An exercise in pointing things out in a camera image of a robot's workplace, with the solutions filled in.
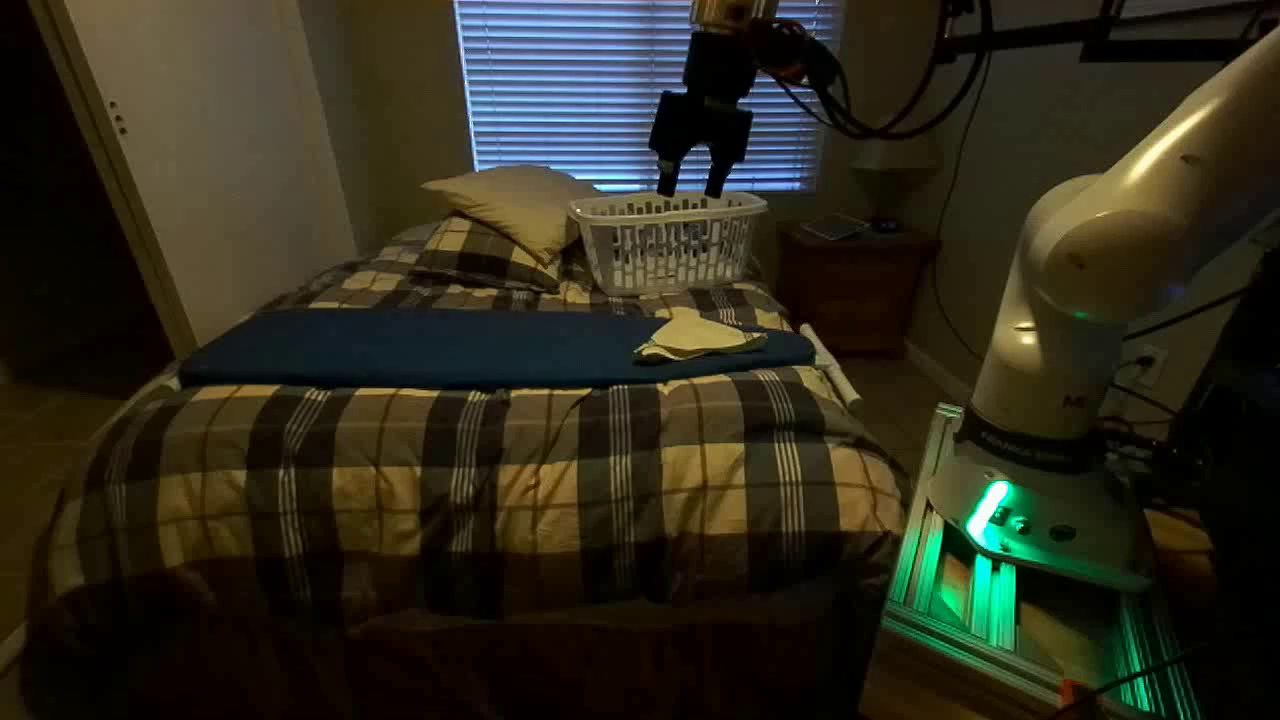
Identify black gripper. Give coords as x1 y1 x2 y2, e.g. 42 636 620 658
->
646 28 759 199

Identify cream striped towel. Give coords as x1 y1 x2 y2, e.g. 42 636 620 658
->
632 308 771 370

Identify dark brown bed base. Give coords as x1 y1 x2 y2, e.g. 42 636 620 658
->
14 558 893 720

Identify white laundry basket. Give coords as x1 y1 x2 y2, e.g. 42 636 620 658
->
566 189 771 302

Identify small box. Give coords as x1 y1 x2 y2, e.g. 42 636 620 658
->
797 211 870 250

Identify window blinds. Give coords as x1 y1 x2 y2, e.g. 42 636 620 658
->
450 0 848 198

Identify cream pillow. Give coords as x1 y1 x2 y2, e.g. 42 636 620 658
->
418 166 602 268

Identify wooden nightstand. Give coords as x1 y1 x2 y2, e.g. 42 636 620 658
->
777 222 936 358

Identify table lamp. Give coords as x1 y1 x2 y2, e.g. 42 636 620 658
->
848 134 936 231

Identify plaid pillow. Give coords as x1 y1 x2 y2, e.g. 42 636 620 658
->
402 211 572 298

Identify dark overhead bar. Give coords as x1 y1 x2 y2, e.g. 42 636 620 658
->
930 0 1280 67

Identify blue mat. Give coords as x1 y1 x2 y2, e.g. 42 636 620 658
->
176 308 818 392

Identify plaid comforter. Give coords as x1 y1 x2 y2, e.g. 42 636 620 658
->
24 211 912 633

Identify large white door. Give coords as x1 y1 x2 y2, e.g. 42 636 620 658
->
28 0 361 361

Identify robot stand with green light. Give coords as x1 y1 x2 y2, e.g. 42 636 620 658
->
876 397 1213 720

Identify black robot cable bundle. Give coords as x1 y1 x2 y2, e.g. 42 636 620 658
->
756 0 995 143

